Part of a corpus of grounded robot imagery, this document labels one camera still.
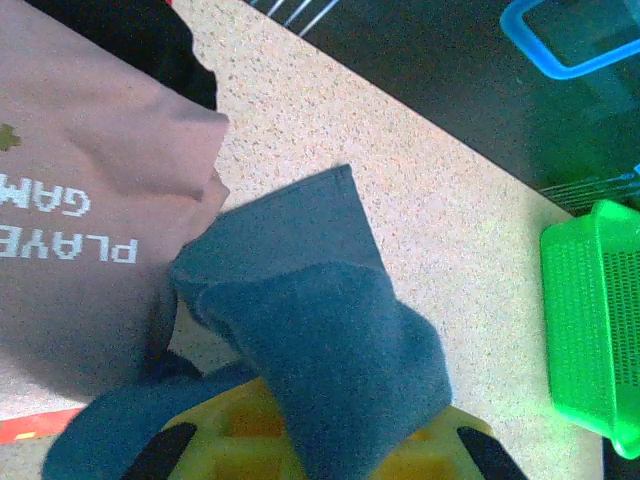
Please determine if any blue t-shirt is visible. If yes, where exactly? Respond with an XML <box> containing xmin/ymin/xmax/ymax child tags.
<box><xmin>42</xmin><ymin>163</ymin><xmax>455</xmax><ymax>480</ymax></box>

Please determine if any pink printed shirt pile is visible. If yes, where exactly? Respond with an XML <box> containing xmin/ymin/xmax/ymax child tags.
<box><xmin>24</xmin><ymin>0</ymin><xmax>219</xmax><ymax>111</ymax></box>

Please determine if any pink t-shirt with pixel print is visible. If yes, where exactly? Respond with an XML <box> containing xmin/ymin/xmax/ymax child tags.
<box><xmin>0</xmin><ymin>0</ymin><xmax>231</xmax><ymax>444</ymax></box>

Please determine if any green plastic basket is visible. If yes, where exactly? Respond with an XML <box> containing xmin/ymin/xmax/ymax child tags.
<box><xmin>539</xmin><ymin>198</ymin><xmax>640</xmax><ymax>460</ymax></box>

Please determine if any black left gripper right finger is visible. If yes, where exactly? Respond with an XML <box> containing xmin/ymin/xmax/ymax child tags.
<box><xmin>456</xmin><ymin>425</ymin><xmax>529</xmax><ymax>480</ymax></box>

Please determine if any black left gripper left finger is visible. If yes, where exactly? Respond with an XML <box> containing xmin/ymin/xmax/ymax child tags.
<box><xmin>129</xmin><ymin>422</ymin><xmax>197</xmax><ymax>480</ymax></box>

